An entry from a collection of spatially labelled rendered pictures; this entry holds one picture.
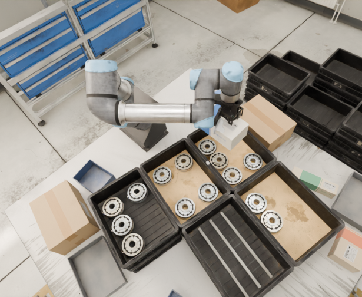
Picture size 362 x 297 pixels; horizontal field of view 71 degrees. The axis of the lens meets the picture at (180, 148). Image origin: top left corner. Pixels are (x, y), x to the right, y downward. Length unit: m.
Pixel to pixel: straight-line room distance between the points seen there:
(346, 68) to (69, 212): 2.36
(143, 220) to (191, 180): 0.32
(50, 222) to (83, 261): 0.27
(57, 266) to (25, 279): 0.94
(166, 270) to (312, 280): 0.70
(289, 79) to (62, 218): 1.97
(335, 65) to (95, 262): 2.35
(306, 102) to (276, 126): 0.87
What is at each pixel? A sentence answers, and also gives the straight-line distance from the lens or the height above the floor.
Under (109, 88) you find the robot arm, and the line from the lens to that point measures 1.00.
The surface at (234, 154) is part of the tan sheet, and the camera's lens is 1.47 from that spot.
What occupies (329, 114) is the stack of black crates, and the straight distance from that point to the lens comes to 2.39.
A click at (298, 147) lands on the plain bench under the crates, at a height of 0.70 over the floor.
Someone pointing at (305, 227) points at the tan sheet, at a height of 0.83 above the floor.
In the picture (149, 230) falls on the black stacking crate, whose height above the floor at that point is 0.83.
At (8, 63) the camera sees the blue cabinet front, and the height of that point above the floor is 0.73.
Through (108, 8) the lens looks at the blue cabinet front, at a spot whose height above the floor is 0.71.
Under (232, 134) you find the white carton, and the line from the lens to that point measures 1.16.
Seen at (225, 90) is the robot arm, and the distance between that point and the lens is 0.99.
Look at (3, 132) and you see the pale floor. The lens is 3.37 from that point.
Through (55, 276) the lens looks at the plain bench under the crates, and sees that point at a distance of 1.60.
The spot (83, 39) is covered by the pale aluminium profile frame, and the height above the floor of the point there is 0.59.
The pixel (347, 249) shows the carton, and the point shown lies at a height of 0.77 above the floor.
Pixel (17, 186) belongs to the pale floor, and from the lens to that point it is 2.88.
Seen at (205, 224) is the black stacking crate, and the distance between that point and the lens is 1.31.
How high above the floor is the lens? 2.10
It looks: 59 degrees down
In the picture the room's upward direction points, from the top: 10 degrees counter-clockwise
